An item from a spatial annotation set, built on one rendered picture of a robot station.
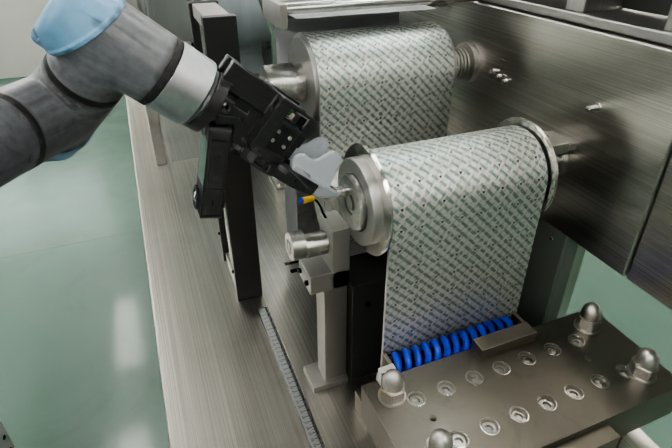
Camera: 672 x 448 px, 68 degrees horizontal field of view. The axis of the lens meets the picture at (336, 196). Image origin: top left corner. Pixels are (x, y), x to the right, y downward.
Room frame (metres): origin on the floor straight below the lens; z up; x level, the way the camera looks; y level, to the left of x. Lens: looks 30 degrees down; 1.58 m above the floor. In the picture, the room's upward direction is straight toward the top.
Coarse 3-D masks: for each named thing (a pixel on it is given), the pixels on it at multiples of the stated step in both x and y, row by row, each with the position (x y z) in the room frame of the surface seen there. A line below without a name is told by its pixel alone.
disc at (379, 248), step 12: (360, 144) 0.57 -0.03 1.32; (348, 156) 0.61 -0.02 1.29; (360, 156) 0.57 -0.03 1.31; (372, 156) 0.54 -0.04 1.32; (372, 168) 0.54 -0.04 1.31; (384, 180) 0.51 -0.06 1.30; (384, 192) 0.51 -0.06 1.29; (384, 204) 0.51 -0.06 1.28; (384, 216) 0.50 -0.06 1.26; (384, 228) 0.50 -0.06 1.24; (384, 240) 0.50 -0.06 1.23; (372, 252) 0.53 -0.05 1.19; (384, 252) 0.50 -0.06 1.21
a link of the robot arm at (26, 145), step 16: (0, 96) 0.42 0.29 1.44; (0, 112) 0.40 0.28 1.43; (16, 112) 0.41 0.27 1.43; (0, 128) 0.38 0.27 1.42; (16, 128) 0.39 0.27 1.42; (32, 128) 0.41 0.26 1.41; (0, 144) 0.37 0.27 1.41; (16, 144) 0.39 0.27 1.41; (32, 144) 0.40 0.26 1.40; (0, 160) 0.37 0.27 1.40; (16, 160) 0.38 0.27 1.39; (32, 160) 0.40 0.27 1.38; (0, 176) 0.36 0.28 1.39; (16, 176) 0.39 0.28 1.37
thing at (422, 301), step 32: (480, 256) 0.56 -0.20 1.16; (512, 256) 0.58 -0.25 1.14; (416, 288) 0.52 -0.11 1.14; (448, 288) 0.54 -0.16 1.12; (480, 288) 0.56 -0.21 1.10; (512, 288) 0.58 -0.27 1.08; (384, 320) 0.50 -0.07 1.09; (416, 320) 0.52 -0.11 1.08; (448, 320) 0.54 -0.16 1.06; (480, 320) 0.57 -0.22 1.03; (384, 352) 0.50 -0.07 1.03
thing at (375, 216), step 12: (348, 168) 0.57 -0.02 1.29; (360, 168) 0.54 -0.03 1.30; (360, 180) 0.54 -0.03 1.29; (372, 180) 0.53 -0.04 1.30; (372, 192) 0.51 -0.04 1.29; (372, 204) 0.51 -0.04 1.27; (372, 216) 0.51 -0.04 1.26; (372, 228) 0.50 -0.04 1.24; (360, 240) 0.53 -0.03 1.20; (372, 240) 0.51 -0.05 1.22
